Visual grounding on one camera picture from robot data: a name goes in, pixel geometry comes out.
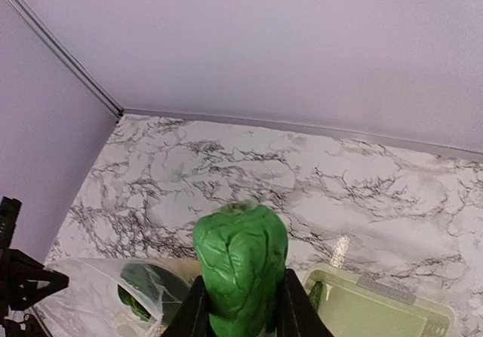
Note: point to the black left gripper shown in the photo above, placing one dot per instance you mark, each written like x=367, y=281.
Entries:
x=24, y=281

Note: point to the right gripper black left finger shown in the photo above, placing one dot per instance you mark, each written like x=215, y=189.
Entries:
x=192, y=319

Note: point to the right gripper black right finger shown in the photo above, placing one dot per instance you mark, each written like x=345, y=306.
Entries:
x=296, y=315

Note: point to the dark green cucumber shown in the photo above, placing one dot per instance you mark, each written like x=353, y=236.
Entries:
x=315, y=295

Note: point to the green white bok choy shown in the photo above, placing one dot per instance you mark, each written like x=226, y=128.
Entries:
x=154, y=292

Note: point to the clear zip top bag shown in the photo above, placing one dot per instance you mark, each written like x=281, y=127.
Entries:
x=90, y=305

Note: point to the light green leafy vegetable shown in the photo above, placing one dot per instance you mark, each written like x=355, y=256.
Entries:
x=242, y=249

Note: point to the pale green perforated basket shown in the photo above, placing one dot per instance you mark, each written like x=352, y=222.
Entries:
x=353, y=305

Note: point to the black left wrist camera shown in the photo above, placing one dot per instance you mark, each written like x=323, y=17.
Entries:
x=9, y=212

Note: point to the left aluminium corner post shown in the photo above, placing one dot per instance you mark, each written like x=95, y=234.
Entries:
x=65, y=56

